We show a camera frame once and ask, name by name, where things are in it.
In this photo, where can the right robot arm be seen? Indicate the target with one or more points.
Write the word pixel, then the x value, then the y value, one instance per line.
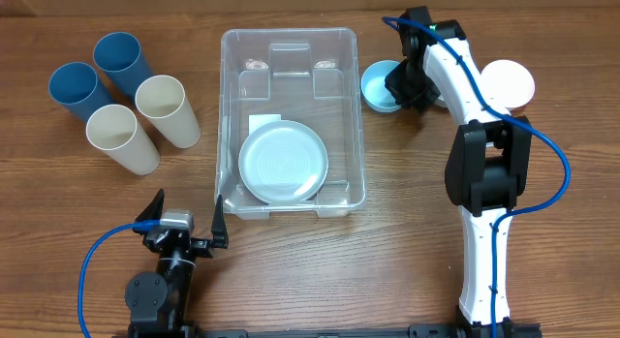
pixel 487 166

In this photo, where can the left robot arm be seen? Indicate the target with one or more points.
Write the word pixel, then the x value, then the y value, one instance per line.
pixel 158 300

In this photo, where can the grey bowl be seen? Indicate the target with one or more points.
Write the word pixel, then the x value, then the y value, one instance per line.
pixel 440 102

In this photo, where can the light blue bowl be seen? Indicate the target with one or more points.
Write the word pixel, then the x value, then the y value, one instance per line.
pixel 374 89

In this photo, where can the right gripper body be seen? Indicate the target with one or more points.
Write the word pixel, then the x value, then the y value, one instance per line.
pixel 409 84

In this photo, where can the grey plate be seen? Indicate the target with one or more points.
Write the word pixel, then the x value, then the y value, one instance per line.
pixel 283 162

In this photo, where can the beige cup front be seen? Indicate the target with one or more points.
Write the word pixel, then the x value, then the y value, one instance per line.
pixel 116 131

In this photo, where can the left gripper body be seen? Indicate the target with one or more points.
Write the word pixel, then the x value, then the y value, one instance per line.
pixel 201 248

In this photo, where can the dark blue cup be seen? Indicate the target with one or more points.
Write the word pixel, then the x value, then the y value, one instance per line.
pixel 119 55
pixel 77 87

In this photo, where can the beige cup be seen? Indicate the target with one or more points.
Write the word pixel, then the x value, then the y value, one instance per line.
pixel 116 131
pixel 163 101

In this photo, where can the clear plastic storage bin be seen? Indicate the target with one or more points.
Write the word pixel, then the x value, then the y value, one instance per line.
pixel 307 75

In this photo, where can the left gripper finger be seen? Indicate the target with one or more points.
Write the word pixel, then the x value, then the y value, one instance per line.
pixel 220 238
pixel 154 210

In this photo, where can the dark blue cup rear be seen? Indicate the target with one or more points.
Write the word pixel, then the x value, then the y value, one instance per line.
pixel 119 55

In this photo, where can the pink bowl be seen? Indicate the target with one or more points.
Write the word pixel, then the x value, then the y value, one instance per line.
pixel 507 84

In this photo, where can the dark blue cup left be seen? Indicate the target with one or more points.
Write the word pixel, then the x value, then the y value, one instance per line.
pixel 77 87

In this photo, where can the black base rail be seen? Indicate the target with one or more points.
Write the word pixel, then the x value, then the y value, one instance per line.
pixel 413 331

